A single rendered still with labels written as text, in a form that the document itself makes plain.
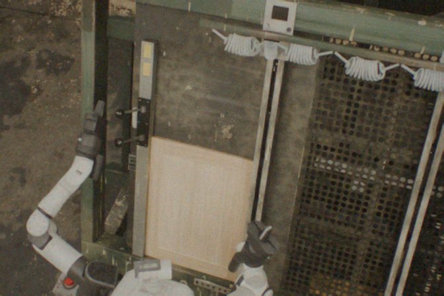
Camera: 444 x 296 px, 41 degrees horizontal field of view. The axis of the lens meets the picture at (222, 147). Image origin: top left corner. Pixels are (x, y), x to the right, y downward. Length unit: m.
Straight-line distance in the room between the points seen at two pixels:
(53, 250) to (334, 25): 1.22
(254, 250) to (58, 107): 2.81
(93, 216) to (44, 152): 1.66
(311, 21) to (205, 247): 1.06
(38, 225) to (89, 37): 0.72
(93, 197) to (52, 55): 2.38
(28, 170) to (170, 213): 1.89
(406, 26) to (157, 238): 1.34
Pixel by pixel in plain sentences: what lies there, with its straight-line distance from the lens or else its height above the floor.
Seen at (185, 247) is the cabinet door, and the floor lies 0.97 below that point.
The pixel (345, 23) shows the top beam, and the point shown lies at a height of 1.91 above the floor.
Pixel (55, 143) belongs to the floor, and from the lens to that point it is 4.27.
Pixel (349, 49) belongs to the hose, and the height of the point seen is 1.96.
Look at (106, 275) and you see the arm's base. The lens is 2.14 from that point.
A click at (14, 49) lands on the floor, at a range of 5.01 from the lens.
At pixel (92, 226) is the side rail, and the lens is 2.68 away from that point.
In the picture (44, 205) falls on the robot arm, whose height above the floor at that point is 1.44.
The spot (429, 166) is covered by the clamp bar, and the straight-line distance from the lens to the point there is 2.13.
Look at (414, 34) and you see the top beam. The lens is 1.93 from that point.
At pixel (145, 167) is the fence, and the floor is 1.27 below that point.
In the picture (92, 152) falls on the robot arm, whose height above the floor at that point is 1.49.
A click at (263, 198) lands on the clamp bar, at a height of 1.30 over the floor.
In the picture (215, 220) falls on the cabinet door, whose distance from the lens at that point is 2.43.
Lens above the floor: 3.26
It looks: 55 degrees down
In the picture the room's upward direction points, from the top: 10 degrees counter-clockwise
